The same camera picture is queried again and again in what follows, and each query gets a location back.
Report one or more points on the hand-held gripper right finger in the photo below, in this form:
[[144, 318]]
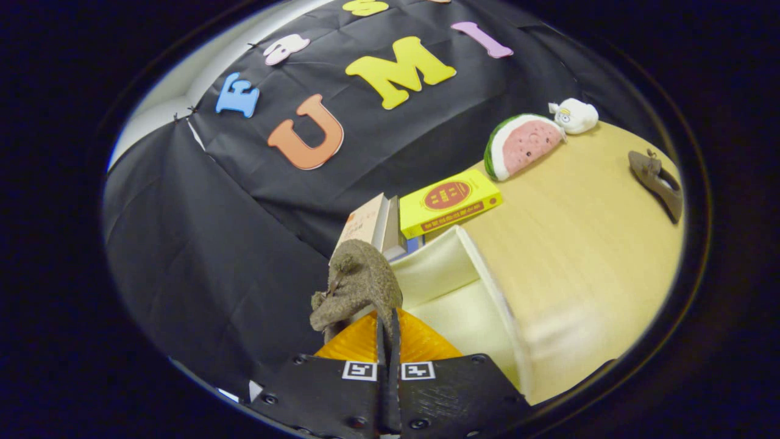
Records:
[[398, 396]]

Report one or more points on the grey book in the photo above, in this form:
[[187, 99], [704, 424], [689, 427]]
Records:
[[393, 228]]

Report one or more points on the yellow book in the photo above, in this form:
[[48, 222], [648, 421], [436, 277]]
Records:
[[448, 201]]

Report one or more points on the white device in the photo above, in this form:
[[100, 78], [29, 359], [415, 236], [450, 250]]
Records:
[[255, 389]]

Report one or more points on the brown fuzzy shoe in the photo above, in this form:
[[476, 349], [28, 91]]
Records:
[[661, 183], [362, 280]]

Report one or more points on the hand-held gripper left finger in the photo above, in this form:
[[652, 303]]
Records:
[[382, 396]]

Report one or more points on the watermelon slice plush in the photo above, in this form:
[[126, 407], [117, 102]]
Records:
[[527, 143]]

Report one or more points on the beige book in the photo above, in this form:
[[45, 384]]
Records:
[[365, 222]]

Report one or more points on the white plush toy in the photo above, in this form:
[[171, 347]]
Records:
[[576, 116]]

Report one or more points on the cream storage box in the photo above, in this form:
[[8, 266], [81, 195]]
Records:
[[451, 286]]

